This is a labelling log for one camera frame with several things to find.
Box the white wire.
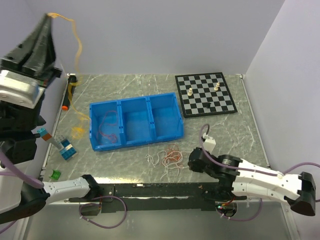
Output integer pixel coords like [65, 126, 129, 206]
[144, 147, 193, 181]

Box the black grey chessboard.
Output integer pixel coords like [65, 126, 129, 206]
[175, 72, 238, 118]

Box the black marker orange cap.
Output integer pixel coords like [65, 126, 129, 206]
[61, 74, 78, 111]

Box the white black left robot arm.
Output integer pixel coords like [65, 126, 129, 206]
[0, 13, 100, 224]

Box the blue middle plastic bin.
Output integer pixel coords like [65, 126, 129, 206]
[115, 96, 156, 149]

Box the toy brick tower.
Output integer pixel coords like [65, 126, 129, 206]
[37, 127, 77, 161]

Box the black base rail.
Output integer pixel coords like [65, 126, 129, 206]
[68, 182, 247, 213]

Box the cream chess piece right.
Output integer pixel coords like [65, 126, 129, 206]
[214, 82, 220, 92]

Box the blue right plastic bin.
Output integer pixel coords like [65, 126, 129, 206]
[146, 92, 184, 143]

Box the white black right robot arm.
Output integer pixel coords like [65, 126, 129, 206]
[188, 147, 316, 217]

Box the cream chess piece left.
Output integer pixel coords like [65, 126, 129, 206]
[187, 88, 193, 97]

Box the cream chess piece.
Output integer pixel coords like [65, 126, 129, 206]
[187, 88, 193, 97]
[214, 82, 220, 92]

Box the blue left plastic bin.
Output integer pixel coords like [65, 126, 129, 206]
[89, 100, 128, 152]

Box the yellow wire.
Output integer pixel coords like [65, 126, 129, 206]
[47, 12, 92, 141]

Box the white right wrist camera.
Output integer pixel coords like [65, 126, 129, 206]
[202, 133, 216, 153]

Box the green plastic block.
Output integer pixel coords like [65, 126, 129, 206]
[49, 169, 62, 181]

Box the blue plastic bin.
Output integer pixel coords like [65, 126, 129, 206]
[89, 100, 128, 152]
[115, 96, 156, 149]
[146, 92, 184, 143]

